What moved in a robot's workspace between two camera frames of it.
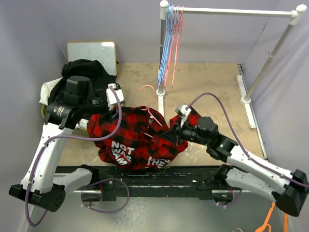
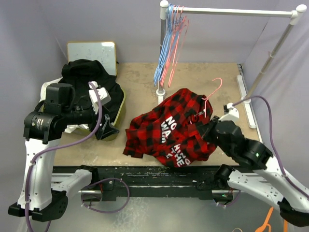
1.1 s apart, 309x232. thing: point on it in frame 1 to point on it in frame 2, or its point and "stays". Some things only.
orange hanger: (261, 228) stays
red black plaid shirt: (133, 137) to (170, 132)
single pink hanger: (148, 108) to (205, 98)
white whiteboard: (104, 52) stays
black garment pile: (100, 78) stays
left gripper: (104, 93) to (107, 129)
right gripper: (172, 135) to (207, 130)
